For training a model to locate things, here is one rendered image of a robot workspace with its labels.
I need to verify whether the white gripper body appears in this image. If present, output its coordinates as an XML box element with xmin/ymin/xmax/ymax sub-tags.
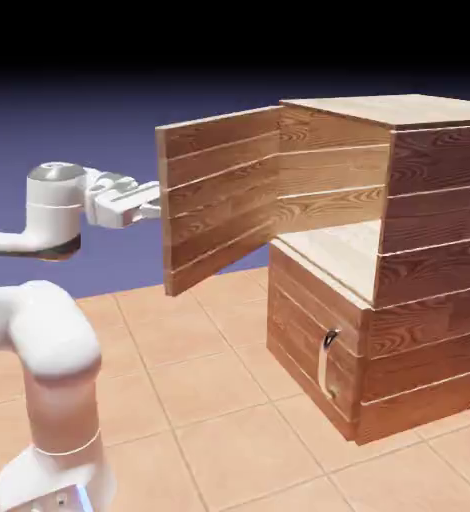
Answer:
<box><xmin>85</xmin><ymin>182</ymin><xmax>145</xmax><ymax>230</ymax></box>

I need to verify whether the wide wooden cabinet door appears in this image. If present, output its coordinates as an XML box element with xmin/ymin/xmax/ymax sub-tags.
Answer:
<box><xmin>154</xmin><ymin>105</ymin><xmax>283</xmax><ymax>298</ymax></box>

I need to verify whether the wooden cabinet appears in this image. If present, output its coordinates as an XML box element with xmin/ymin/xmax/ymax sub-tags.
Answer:
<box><xmin>266</xmin><ymin>93</ymin><xmax>470</xmax><ymax>446</ymax></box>

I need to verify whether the wooden cabinet door with handle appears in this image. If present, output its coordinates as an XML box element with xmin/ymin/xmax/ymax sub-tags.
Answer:
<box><xmin>266</xmin><ymin>241</ymin><xmax>367</xmax><ymax>442</ymax></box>

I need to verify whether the curved metal door handle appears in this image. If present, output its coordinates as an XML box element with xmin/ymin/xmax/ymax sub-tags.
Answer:
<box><xmin>317</xmin><ymin>328</ymin><xmax>343</xmax><ymax>402</ymax></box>

